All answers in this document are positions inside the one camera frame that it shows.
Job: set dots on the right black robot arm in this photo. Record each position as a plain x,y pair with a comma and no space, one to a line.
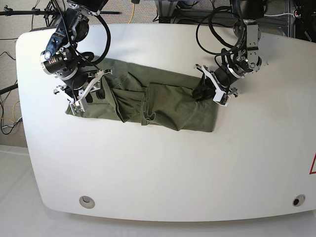
69,37

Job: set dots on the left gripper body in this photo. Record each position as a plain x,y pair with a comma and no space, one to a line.
236,66

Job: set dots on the table grommet hole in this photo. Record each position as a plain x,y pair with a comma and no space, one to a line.
299,200
86,202

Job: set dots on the olive green T-shirt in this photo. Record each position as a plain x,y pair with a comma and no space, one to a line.
146,95

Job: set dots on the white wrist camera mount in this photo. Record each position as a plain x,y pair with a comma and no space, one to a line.
223,94
79,103

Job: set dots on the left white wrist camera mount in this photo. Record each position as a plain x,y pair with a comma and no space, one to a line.
223,94

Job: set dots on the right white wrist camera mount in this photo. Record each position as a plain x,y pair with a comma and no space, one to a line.
79,103

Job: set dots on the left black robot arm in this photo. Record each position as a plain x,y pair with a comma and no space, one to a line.
246,28

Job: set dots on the left table grommet hole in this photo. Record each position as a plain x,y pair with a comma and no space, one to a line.
86,202

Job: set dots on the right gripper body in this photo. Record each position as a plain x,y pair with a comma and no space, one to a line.
66,66

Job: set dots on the black tripod stand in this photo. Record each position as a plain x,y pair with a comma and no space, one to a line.
22,12

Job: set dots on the right table grommet hole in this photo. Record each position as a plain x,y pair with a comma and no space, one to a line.
299,200

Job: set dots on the grey metal frame base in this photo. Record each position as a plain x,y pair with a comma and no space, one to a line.
186,11

